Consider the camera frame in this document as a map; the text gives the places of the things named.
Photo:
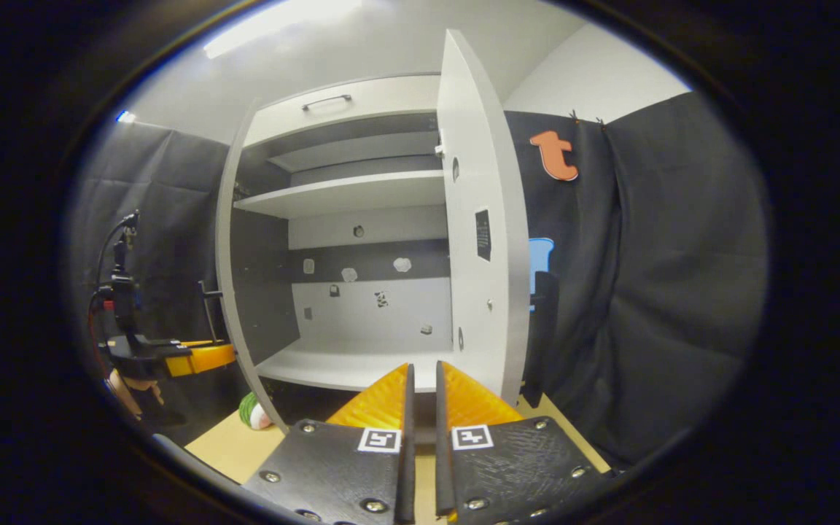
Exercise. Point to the green striped ball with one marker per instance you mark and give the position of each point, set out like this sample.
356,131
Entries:
252,412

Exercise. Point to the grey cabinet door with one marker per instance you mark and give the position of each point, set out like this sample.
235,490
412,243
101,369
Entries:
227,255
475,182

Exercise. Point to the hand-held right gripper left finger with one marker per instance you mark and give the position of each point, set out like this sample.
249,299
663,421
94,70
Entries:
332,467

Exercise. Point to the black backdrop cloth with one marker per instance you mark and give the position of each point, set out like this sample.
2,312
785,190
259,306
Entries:
668,292

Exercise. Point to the grey double-door shoe cabinet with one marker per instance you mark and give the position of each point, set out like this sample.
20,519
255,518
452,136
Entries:
267,292

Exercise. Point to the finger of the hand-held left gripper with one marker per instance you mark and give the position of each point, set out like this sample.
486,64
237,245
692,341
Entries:
197,342
208,359

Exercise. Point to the grey cabinet shelf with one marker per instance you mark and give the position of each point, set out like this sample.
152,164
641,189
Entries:
347,364
354,152
347,193

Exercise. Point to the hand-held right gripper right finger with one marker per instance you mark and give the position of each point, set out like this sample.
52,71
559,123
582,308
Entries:
522,467

